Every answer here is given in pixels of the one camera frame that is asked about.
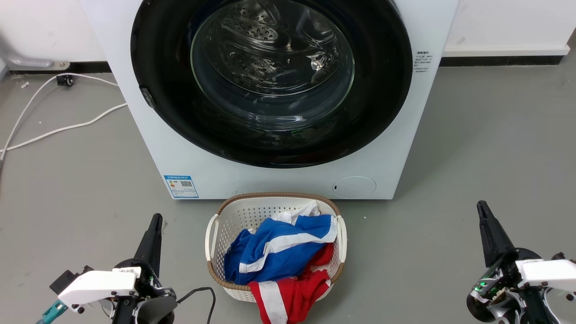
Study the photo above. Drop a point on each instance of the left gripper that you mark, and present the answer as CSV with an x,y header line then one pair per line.
x,y
146,288

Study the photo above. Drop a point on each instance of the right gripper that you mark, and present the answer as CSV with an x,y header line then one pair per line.
x,y
499,292

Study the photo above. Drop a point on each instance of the white front-load washing machine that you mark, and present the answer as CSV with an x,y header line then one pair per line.
x,y
252,180

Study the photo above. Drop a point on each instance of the black round washer door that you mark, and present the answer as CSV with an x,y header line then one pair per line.
x,y
378,112

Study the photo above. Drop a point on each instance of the blue energy label sticker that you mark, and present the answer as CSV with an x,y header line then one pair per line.
x,y
181,186

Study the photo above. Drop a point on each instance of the white plastic laundry basket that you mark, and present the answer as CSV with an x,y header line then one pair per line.
x,y
243,216

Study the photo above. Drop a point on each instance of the blue and white garment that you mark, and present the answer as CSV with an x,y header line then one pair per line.
x,y
274,252

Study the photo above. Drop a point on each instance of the round white filter cover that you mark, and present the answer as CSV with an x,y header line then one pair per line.
x,y
354,186

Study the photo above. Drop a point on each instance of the red and white garment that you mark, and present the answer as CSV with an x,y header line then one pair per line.
x,y
297,292

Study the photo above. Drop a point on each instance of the small black text sticker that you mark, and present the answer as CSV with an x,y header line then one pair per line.
x,y
423,61

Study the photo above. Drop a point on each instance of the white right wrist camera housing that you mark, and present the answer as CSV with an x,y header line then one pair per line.
x,y
549,272

